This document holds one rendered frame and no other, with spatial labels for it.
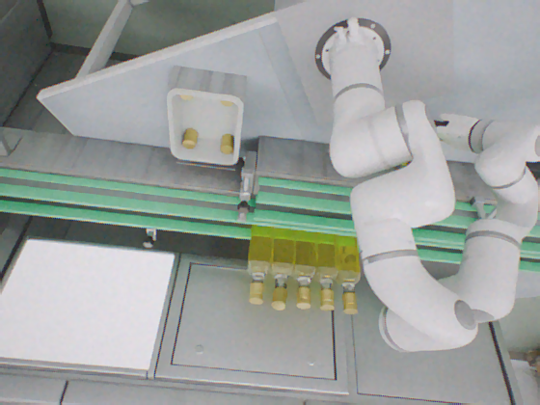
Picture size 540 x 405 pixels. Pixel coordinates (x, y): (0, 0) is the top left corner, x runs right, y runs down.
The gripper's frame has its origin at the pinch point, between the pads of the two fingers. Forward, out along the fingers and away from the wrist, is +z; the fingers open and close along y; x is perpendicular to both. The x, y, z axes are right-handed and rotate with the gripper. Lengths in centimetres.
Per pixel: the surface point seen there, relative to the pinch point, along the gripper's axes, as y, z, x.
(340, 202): 9.7, 5.2, 25.9
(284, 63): 38.2, 10.2, 4.1
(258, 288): 19, 5, 54
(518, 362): -391, 165, 68
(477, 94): -2.7, -5.6, -11.6
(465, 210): -19.1, -4.4, 12.5
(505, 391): -49, -18, 49
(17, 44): 97, 96, 27
